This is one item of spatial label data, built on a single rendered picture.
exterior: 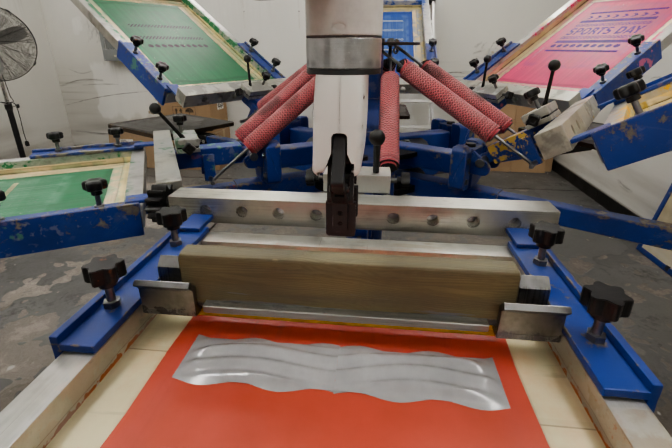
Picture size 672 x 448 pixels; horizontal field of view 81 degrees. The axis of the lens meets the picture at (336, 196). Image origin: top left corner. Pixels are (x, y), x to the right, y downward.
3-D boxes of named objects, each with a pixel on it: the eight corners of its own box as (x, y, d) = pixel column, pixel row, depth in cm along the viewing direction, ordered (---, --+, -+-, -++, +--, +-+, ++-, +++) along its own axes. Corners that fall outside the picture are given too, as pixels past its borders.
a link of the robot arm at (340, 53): (314, 39, 44) (314, 66, 45) (299, 37, 36) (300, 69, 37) (381, 39, 44) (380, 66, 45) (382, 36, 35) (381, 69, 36)
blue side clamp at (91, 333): (105, 391, 44) (91, 340, 41) (63, 387, 44) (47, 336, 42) (212, 257, 72) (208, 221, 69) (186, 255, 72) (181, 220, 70)
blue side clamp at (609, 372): (643, 441, 38) (665, 386, 36) (589, 436, 39) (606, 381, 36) (533, 274, 66) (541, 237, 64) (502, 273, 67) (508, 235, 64)
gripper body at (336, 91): (314, 58, 45) (316, 154, 49) (297, 59, 35) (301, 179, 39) (380, 58, 44) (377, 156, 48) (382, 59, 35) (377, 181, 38)
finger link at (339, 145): (336, 111, 40) (338, 153, 44) (328, 161, 35) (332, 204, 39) (348, 111, 40) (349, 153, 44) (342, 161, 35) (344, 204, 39)
